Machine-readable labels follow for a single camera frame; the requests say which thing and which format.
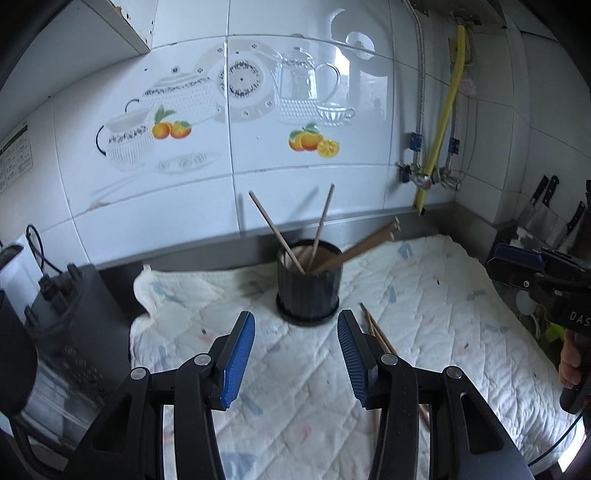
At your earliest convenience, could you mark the cleaver knife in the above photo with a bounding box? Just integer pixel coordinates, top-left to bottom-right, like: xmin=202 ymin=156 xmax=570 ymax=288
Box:
xmin=518 ymin=175 xmax=560 ymax=243

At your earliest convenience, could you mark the white wall shelf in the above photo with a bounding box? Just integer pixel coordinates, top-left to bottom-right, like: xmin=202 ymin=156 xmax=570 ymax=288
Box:
xmin=1 ymin=1 xmax=158 ymax=89

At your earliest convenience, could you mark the black ribbed utensil holder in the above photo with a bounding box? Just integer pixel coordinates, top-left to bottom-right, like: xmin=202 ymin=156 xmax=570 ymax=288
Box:
xmin=276 ymin=247 xmax=342 ymax=327

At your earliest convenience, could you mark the black blender base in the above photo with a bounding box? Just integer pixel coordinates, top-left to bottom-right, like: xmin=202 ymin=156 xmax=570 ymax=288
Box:
xmin=17 ymin=264 xmax=131 ymax=454

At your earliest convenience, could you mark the white quilted cloth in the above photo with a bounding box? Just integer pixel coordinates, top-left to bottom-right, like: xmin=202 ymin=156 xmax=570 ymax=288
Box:
xmin=130 ymin=235 xmax=577 ymax=479

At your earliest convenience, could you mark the right braided metal hose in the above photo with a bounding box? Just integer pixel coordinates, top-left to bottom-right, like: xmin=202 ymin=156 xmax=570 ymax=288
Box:
xmin=444 ymin=103 xmax=463 ymax=176

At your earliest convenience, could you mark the wooden chopstick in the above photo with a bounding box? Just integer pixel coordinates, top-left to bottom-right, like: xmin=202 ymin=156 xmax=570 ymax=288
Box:
xmin=249 ymin=190 xmax=305 ymax=275
xmin=360 ymin=303 xmax=430 ymax=427
xmin=311 ymin=216 xmax=401 ymax=274
xmin=307 ymin=184 xmax=335 ymax=273
xmin=363 ymin=310 xmax=382 ymax=434
xmin=317 ymin=230 xmax=398 ymax=275

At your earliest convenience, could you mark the braided metal hose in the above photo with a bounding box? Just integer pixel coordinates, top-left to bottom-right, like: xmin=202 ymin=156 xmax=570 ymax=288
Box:
xmin=444 ymin=103 xmax=463 ymax=176
xmin=400 ymin=0 xmax=426 ymax=167

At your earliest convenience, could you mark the person right hand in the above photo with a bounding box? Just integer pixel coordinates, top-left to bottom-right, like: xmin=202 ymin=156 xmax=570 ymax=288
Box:
xmin=558 ymin=330 xmax=588 ymax=390

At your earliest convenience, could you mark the black power cable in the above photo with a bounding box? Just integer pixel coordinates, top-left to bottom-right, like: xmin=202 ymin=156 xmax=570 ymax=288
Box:
xmin=25 ymin=223 xmax=63 ymax=278

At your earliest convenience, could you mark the white plastic ladle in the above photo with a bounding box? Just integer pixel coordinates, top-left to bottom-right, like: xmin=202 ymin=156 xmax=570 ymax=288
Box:
xmin=515 ymin=291 xmax=542 ymax=340

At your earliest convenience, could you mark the red handle water valve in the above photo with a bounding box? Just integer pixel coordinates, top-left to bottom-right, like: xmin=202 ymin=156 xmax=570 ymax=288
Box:
xmin=397 ymin=162 xmax=434 ymax=190

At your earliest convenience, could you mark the yellow gas hose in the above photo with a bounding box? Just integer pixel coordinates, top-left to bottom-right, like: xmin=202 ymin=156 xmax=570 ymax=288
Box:
xmin=414 ymin=25 xmax=469 ymax=216

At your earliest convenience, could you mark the left braided metal hose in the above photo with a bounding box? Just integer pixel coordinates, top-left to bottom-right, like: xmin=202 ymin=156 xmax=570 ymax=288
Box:
xmin=400 ymin=0 xmax=426 ymax=167

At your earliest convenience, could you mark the chrome water valve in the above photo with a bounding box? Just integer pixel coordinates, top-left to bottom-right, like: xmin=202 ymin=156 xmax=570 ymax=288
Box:
xmin=438 ymin=167 xmax=462 ymax=192

